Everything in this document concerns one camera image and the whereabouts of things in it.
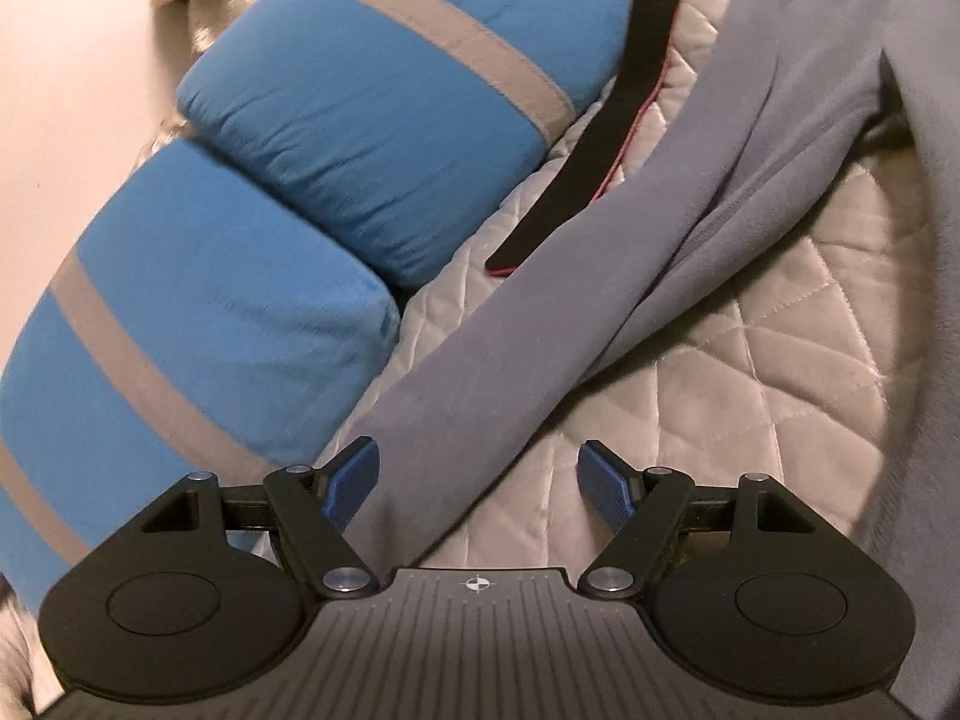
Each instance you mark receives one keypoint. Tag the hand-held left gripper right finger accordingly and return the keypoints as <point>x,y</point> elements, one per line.
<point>607,484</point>

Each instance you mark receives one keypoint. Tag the grey fleece pants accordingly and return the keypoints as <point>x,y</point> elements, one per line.
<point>600,277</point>

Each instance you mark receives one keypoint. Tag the blue pillow with grey stripes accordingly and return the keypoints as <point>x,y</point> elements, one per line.
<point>375,105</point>
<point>187,360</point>

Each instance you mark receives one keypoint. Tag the quilted grey bedspread with lace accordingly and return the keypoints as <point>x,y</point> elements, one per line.
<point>765,360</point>

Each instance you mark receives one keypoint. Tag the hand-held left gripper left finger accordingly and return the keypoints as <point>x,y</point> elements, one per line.
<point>352,484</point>

